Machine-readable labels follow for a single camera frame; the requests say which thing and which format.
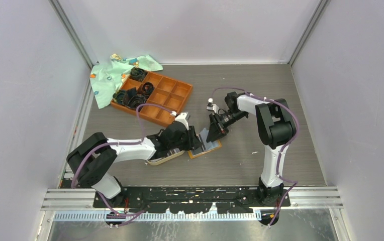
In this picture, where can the oval wooden card tray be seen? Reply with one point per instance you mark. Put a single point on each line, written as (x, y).
(158, 161)

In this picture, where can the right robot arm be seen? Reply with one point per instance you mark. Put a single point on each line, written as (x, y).
(277, 127)

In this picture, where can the rolled dark belt front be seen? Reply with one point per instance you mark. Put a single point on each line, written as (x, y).
(132, 99)

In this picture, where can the white slotted cable duct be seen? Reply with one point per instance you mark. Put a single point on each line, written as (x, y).
(104, 215)

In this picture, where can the rolled dark belt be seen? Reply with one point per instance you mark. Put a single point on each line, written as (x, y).
(121, 97)
(132, 99)
(147, 89)
(138, 74)

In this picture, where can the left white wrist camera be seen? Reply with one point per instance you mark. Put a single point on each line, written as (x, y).
(183, 118)

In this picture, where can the rolled dark belt top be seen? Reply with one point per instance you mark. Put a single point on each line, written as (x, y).
(138, 74)

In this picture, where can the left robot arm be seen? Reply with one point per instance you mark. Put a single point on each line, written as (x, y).
(92, 159)

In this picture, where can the stack of credit cards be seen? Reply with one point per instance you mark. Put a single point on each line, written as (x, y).
(172, 154)

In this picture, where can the orange compartment organizer tray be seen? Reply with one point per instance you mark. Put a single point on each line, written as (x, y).
(169, 93)

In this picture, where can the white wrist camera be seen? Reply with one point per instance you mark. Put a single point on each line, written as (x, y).
(183, 118)
(212, 107)

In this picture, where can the orange leather card holder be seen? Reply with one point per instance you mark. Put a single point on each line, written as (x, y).
(195, 153)

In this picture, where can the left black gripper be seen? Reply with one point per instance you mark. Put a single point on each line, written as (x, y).
(193, 141)

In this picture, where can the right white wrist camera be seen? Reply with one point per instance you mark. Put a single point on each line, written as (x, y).
(212, 107)

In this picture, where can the green patterned cloth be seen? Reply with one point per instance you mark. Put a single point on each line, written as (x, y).
(107, 78)

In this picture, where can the silver striped credit card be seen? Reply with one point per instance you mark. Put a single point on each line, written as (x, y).
(205, 145)

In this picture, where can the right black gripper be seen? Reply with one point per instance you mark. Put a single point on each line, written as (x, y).
(217, 129)

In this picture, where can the rolled dark belt left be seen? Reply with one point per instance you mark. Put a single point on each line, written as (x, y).
(121, 97)

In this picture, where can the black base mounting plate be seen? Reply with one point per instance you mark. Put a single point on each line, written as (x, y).
(189, 199)

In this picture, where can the rolled dark belt middle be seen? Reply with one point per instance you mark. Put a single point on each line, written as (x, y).
(147, 89)

